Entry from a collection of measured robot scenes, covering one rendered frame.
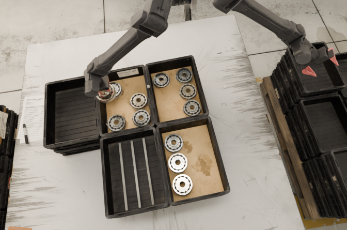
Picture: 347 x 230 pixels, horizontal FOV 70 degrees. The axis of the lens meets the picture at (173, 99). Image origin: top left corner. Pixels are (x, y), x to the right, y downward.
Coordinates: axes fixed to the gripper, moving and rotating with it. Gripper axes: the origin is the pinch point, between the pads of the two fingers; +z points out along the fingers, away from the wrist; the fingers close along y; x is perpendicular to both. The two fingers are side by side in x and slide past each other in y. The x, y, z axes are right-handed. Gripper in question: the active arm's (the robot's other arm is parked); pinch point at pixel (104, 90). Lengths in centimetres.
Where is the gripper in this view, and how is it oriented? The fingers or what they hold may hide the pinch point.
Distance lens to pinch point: 134.0
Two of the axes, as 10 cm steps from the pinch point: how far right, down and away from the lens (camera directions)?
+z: 0.8, 3.8, 9.2
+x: -1.8, -9.1, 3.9
